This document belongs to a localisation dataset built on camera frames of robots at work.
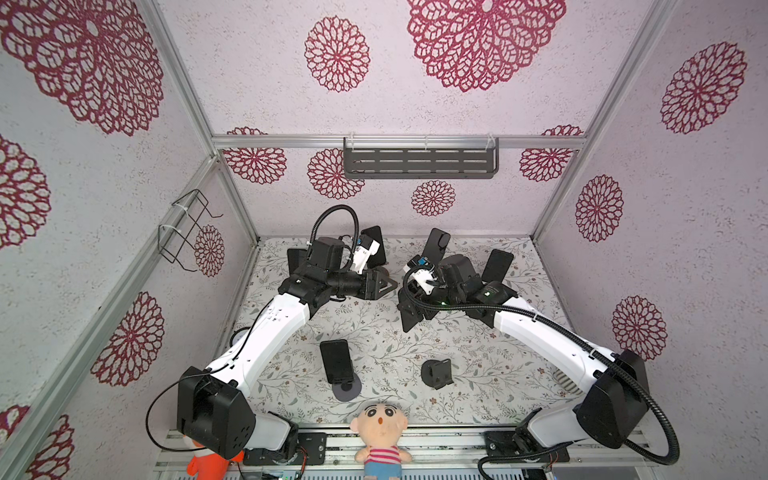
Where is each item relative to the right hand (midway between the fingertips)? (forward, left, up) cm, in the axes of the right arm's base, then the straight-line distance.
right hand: (408, 293), depth 78 cm
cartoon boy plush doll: (-29, +6, -12) cm, 32 cm away
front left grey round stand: (-19, +16, -22) cm, 33 cm away
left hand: (-2, +5, +4) cm, 7 cm away
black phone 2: (+23, +9, -12) cm, 28 cm away
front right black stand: (-14, -8, -18) cm, 24 cm away
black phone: (-15, +18, -8) cm, 25 cm away
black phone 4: (+19, -30, -11) cm, 37 cm away
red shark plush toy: (-38, +45, -17) cm, 62 cm away
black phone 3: (+26, -10, -9) cm, 29 cm away
